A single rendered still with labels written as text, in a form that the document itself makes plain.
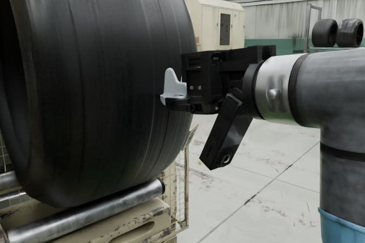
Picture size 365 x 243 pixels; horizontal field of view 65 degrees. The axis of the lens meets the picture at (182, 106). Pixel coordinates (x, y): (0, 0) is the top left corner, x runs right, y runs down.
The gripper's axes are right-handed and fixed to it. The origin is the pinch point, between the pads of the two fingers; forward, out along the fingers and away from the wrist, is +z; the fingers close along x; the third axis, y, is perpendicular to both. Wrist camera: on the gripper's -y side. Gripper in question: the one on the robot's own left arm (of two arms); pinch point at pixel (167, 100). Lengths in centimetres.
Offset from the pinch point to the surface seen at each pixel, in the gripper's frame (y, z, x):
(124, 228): -28.5, 15.8, 2.7
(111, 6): 15.2, 1.8, 7.7
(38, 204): -30, 49, 13
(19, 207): -30, 51, 17
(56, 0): 15.7, 3.4, 15.0
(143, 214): -27.8, 17.0, -2.8
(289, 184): -106, 97, -200
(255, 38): 103, 706, -984
